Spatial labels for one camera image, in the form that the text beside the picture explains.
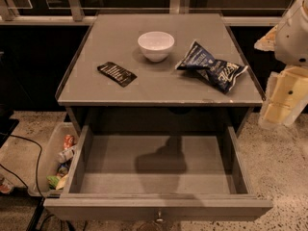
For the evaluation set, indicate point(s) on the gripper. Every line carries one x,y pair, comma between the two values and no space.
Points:
293,40

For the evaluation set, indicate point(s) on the grey drawer cabinet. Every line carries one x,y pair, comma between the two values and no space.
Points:
114,38

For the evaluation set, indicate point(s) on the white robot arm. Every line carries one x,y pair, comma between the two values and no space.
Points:
288,40

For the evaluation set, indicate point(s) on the green snack packet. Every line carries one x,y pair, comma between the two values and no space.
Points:
53,182

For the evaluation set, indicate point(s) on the white ceramic bowl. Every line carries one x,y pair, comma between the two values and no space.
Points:
156,45

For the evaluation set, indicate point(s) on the blue chip bag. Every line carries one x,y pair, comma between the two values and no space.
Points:
219,73

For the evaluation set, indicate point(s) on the grey top drawer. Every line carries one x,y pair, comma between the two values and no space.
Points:
158,177

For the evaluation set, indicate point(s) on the orange soda can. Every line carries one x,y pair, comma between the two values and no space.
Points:
68,141

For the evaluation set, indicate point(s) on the clear plastic bin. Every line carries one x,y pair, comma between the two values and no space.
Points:
48,163

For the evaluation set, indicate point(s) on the yellow snack bag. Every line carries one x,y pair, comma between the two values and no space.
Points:
61,183

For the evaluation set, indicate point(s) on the metal window railing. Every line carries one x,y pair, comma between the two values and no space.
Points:
84,12

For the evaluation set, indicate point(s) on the white plastic bottle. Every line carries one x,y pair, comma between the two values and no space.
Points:
66,154

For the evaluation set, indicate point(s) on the black snack packet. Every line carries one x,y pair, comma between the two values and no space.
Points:
117,73

